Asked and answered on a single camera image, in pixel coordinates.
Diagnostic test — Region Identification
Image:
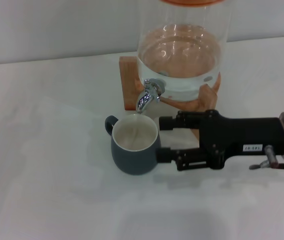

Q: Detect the chrome dispenser faucet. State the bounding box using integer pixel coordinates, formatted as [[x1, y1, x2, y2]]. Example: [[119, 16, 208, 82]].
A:
[[135, 78, 166, 115]]

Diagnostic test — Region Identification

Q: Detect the wooden dispenser stand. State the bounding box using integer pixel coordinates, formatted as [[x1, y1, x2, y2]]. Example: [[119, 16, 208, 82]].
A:
[[118, 56, 222, 145]]

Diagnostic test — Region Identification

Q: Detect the right arm cable with plug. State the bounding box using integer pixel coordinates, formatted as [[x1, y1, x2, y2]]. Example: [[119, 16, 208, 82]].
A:
[[249, 144, 284, 174]]

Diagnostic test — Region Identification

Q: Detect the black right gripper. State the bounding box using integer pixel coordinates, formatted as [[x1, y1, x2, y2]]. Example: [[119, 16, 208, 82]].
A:
[[156, 108, 284, 172]]

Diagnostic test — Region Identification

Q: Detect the glass water dispenser jar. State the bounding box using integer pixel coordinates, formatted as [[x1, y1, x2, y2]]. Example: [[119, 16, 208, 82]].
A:
[[136, 0, 232, 102]]

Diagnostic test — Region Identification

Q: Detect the dark grey ceramic mug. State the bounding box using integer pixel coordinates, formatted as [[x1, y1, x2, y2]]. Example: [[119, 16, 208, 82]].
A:
[[104, 113, 162, 176]]

